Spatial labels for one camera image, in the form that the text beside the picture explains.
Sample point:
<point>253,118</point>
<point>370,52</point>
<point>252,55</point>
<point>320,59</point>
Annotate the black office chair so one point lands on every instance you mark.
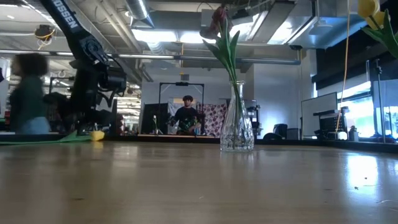
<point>280,130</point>

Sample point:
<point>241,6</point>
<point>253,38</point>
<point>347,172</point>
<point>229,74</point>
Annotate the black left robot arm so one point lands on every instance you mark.
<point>66,18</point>

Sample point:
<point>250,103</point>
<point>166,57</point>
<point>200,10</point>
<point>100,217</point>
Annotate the yellow tulip with green leaf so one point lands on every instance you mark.
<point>377,19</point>
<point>97,135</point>
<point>368,7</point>

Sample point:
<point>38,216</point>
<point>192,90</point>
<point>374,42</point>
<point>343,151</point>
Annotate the pink artificial tulip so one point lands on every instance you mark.
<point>219,15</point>

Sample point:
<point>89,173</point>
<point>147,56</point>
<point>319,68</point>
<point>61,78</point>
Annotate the large flat silver duct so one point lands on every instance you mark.
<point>311,28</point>

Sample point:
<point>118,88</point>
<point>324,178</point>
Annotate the small dark bottle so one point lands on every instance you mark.
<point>353,135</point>

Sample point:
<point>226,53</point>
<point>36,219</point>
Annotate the black background station frame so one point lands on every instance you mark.
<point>182,83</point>

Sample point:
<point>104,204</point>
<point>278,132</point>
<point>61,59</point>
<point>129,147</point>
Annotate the pink patterned cloth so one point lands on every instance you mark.
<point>214,118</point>

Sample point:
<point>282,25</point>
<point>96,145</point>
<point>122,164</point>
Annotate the white board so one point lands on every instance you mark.
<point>317,105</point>

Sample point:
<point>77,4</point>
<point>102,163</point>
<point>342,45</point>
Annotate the black stand pole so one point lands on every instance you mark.
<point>380,102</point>

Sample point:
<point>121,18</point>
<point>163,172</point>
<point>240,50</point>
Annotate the silver ceiling pipe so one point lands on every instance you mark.
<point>202,58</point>

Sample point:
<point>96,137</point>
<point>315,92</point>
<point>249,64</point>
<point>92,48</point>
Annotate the person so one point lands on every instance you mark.
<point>186,115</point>
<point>28,99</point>

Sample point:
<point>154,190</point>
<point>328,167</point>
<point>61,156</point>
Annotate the clear glass vase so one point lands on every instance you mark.
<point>237,133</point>

